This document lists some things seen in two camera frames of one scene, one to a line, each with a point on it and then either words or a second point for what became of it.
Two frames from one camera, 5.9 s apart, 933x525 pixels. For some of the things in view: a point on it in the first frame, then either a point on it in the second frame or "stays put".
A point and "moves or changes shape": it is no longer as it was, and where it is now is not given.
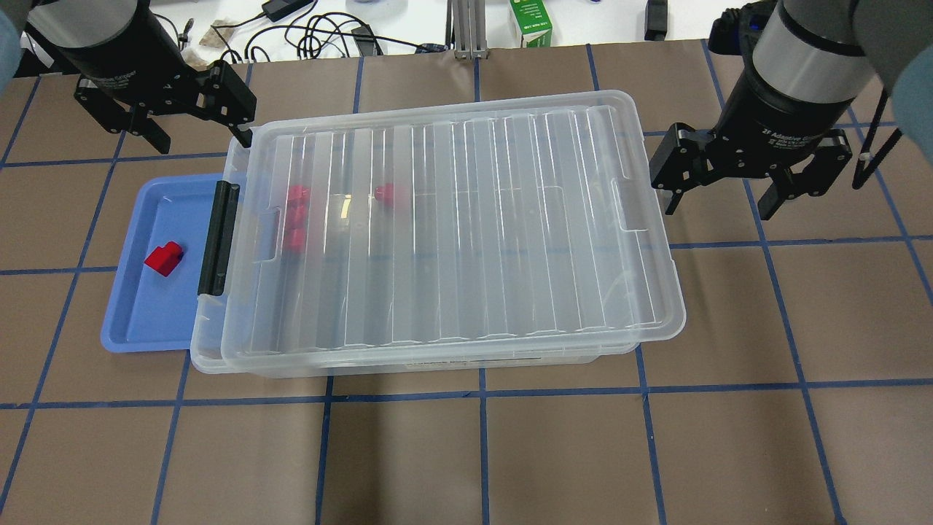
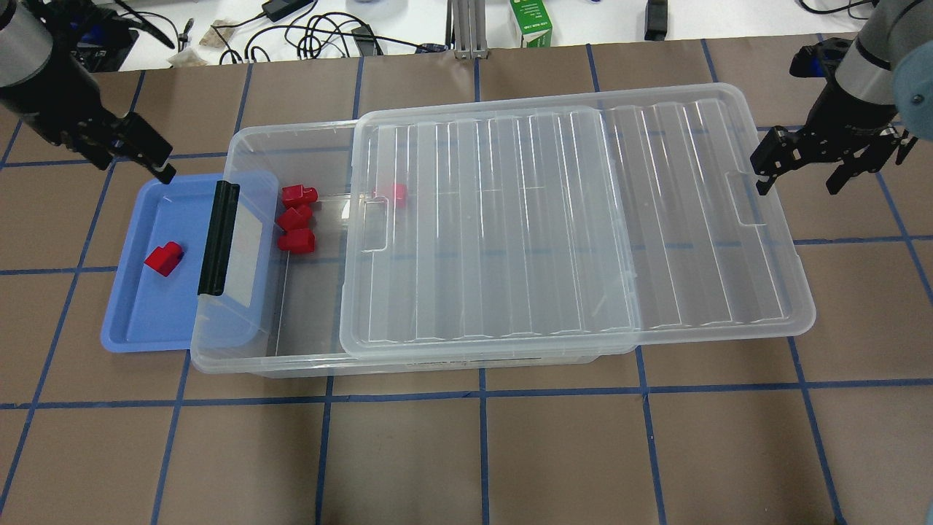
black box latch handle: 217,254 stays put
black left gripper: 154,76 to 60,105
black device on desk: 656,20 stays put
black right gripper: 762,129 to 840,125
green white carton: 533,20 stays put
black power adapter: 277,9 stays put
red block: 164,259 stays put
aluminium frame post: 466,29 stays put
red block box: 385,193 to 399,195
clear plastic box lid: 400,229 moves or changes shape
